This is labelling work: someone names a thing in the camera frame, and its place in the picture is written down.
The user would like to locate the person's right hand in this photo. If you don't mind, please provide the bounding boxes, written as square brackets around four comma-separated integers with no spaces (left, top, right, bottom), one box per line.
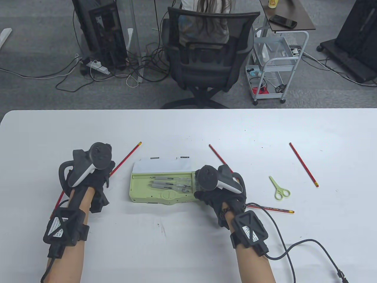
[194,165,246,227]

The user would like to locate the person's left hand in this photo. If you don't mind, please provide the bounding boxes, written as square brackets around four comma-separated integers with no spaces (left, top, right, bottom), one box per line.
[66,161,116,214]

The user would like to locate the grey white hand controller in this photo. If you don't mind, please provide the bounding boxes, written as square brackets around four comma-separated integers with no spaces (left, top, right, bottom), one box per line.
[196,164,243,194]
[58,142,114,195]

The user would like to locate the green multifunction pencil case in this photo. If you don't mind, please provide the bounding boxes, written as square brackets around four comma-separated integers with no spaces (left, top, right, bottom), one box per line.
[128,156,198,206]

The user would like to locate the person's right forearm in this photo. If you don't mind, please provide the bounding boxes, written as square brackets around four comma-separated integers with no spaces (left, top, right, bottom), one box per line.
[221,211,276,283]

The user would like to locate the person's left forearm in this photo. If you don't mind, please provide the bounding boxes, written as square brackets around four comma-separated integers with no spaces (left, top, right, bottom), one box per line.
[44,187,96,283]

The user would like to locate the red wooden pencil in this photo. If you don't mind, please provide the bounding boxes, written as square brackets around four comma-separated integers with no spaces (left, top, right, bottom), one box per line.
[209,144,226,165]
[289,142,319,188]
[110,142,142,177]
[247,205,295,213]
[49,190,64,220]

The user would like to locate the small green scissors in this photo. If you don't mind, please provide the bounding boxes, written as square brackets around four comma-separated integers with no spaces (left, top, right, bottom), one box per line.
[269,176,291,201]

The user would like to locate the white power strip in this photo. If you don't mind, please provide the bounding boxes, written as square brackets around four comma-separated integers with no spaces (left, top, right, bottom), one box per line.
[86,60,111,75]

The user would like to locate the black mesh office chair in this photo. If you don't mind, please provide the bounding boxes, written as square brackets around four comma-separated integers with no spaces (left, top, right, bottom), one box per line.
[161,6,261,109]

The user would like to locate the black computer tower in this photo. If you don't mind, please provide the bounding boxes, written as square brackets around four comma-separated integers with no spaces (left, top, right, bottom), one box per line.
[72,0,128,71]

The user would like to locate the white utility cart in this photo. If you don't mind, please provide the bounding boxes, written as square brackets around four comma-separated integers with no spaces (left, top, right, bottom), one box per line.
[245,28,310,106]

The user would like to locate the white flat bar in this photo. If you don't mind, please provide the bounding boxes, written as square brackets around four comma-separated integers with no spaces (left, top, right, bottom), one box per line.
[0,28,13,49]

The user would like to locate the black smartphone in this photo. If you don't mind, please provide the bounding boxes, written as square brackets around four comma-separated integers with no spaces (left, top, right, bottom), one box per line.
[269,14,297,29]

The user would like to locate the brown side table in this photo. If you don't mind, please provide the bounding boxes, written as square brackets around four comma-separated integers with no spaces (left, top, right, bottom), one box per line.
[261,0,316,33]

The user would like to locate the black wheeled stand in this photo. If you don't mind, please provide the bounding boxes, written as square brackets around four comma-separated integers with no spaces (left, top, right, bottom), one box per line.
[317,0,377,84]

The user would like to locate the black right wrist camera module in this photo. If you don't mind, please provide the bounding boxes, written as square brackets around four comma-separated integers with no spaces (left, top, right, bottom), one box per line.
[230,210,269,257]

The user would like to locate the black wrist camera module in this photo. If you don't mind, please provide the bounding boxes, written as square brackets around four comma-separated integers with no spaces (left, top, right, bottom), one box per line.
[43,207,90,259]
[230,210,269,257]

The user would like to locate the black left wrist camera module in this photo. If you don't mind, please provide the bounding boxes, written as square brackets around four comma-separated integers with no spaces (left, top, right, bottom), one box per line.
[43,207,90,259]

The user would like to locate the tangle of black floor cables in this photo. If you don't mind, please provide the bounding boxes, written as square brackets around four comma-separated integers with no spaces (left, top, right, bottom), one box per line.
[55,38,174,92]

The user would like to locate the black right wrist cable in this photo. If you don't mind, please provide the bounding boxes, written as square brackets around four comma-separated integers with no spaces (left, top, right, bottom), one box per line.
[244,202,351,283]

